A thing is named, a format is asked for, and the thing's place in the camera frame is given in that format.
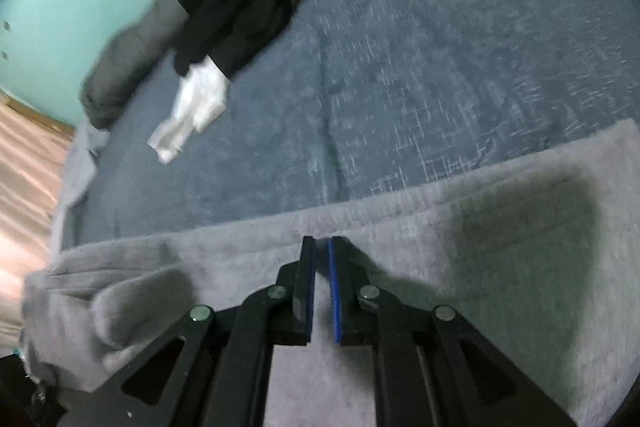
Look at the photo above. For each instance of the light grey pillow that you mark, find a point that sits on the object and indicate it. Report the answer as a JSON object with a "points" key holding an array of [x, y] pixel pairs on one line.
{"points": [[77, 172]]}

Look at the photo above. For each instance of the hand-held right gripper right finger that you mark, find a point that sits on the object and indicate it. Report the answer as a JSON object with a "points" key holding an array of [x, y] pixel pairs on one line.
{"points": [[334, 297]]}

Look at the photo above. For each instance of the black garment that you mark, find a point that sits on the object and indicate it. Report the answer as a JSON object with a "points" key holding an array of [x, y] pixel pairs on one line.
{"points": [[250, 2]]}

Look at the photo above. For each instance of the white garment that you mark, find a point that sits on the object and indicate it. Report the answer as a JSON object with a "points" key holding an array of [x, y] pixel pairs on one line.
{"points": [[197, 107]]}

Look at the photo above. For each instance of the blue patterned bed cover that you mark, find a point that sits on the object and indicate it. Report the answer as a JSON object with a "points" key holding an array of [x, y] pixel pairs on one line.
{"points": [[400, 82]]}

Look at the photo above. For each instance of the grey fleece garment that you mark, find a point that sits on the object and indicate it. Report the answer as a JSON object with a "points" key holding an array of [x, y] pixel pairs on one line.
{"points": [[500, 257]]}

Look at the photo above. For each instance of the pink curtain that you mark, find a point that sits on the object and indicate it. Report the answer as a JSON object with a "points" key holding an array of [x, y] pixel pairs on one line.
{"points": [[25, 207]]}

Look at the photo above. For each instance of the dark grey duvet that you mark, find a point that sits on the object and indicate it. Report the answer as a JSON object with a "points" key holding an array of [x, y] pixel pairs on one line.
{"points": [[130, 62]]}

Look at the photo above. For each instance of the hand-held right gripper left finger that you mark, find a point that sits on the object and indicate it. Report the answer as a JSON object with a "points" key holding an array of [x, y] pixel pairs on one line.
{"points": [[311, 292]]}

